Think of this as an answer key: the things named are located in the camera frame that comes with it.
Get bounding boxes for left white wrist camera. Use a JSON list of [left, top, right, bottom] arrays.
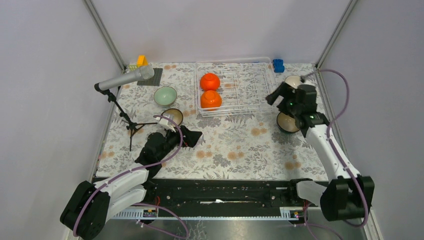
[[155, 114, 176, 133]]

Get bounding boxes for pale green bowl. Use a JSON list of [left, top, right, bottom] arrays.
[[153, 86, 178, 106]]

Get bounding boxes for orange bowl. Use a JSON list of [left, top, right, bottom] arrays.
[[200, 90, 223, 109], [199, 73, 221, 91]]

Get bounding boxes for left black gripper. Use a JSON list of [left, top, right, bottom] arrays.
[[157, 124, 202, 161]]

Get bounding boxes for floral table mat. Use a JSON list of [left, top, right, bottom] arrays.
[[95, 62, 328, 181]]

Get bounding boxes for black microphone tripod stand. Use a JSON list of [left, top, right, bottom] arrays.
[[94, 85, 157, 152]]

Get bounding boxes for yellow toy block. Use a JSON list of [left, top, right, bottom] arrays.
[[136, 55, 149, 68]]

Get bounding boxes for dark blue bowl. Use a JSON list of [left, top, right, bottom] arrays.
[[284, 75, 304, 89]]

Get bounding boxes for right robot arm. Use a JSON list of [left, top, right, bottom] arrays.
[[265, 75, 375, 222]]

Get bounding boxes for orange bowl front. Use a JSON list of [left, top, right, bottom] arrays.
[[200, 90, 223, 109]]

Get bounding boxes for black patterned bowl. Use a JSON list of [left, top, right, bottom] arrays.
[[161, 108, 184, 126]]

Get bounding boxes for blue toy block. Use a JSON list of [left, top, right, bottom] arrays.
[[272, 58, 286, 73]]

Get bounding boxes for grey lego baseplate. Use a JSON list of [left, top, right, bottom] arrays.
[[137, 67, 163, 87]]

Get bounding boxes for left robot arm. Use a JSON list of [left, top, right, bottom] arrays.
[[59, 125, 203, 240]]

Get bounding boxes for silver microphone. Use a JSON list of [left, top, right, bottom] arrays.
[[94, 65, 154, 90]]

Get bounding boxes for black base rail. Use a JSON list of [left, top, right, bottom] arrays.
[[123, 177, 329, 220]]

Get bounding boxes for light green toy block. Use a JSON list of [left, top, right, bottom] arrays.
[[128, 64, 138, 72]]

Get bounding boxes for white wire dish rack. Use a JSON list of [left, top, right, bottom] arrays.
[[194, 57, 277, 117]]

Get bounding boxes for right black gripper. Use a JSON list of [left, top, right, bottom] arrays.
[[265, 82, 302, 119]]

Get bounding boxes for white and teal bowl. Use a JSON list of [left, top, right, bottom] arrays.
[[276, 112, 300, 134]]

